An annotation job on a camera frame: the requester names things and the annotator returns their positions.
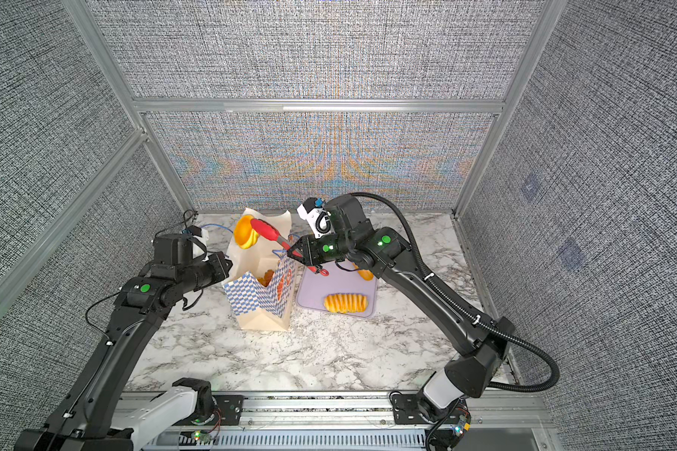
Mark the ridged spiral bread roll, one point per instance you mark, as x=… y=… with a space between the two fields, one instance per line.
x=346 y=303

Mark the blue checkered paper bag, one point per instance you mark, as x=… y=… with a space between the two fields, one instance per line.
x=255 y=307

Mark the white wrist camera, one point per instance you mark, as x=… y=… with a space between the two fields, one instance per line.
x=313 y=211
x=198 y=237

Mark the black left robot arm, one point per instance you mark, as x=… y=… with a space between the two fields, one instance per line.
x=85 y=419

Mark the lilac plastic tray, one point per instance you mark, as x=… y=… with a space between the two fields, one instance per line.
x=314 y=288

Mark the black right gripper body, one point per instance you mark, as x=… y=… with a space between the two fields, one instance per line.
x=330 y=248

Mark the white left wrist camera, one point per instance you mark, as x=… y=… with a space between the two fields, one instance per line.
x=198 y=237

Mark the long baguette loaf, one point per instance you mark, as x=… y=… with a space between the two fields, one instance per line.
x=365 y=274

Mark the red silicone steel tongs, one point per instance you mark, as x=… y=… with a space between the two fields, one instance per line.
x=271 y=234

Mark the aluminium enclosure frame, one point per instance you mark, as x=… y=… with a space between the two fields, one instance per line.
x=534 y=144

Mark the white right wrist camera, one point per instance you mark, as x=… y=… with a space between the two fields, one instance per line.
x=313 y=211

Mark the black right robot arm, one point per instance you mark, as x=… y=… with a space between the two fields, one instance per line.
x=341 y=231

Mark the yellow oval bun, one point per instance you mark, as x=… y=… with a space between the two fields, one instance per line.
x=265 y=280

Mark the round yellow tart bread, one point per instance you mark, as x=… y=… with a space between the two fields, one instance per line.
x=244 y=234

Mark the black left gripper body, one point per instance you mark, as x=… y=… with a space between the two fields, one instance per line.
x=217 y=268

